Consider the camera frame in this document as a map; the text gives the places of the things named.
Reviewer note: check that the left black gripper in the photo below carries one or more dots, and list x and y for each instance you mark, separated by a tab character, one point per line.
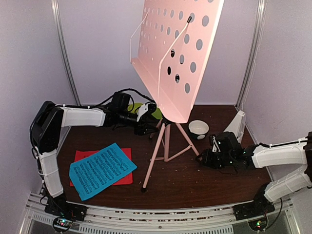
141	129

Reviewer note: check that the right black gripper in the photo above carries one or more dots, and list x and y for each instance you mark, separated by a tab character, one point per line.
206	160

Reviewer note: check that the blue sheet music paper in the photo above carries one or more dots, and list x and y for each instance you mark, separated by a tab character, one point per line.
92	175

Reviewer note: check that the pink music stand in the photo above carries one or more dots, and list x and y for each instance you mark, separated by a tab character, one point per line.
175	42

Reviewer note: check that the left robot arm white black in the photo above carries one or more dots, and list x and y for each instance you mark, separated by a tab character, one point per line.
51	118

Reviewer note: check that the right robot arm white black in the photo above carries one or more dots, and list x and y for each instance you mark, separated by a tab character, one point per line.
227	151

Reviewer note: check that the green plate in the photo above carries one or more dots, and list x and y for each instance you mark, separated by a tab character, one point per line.
156	114

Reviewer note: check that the lime green bowl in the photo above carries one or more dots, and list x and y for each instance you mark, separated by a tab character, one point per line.
133	108

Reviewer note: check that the white and navy bowl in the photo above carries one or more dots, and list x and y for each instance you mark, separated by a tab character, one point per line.
198	129

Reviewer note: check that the white metronome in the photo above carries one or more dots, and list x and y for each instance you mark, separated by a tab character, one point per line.
237	125

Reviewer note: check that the red sheet music paper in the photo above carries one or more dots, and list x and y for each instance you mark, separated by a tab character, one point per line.
127	180

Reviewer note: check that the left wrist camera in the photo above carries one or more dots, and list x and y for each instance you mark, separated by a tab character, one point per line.
147	108

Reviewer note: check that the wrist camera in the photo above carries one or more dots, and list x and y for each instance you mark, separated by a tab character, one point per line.
147	108
214	143

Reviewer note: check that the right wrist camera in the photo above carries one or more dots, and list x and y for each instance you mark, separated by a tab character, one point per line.
214	143

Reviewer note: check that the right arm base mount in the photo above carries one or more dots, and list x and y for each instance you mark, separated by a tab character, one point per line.
253	207

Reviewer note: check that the aluminium front rail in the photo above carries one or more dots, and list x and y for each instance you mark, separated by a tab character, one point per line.
106	220

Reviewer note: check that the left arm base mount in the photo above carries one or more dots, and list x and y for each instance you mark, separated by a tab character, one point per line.
58	206

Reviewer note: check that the left aluminium frame post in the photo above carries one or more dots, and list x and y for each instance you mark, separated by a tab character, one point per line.
64	54

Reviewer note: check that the aluminium frame post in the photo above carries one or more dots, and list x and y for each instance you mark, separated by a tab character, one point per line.
256	41
64	54

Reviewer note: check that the right aluminium frame post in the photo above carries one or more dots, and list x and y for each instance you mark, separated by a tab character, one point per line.
256	41

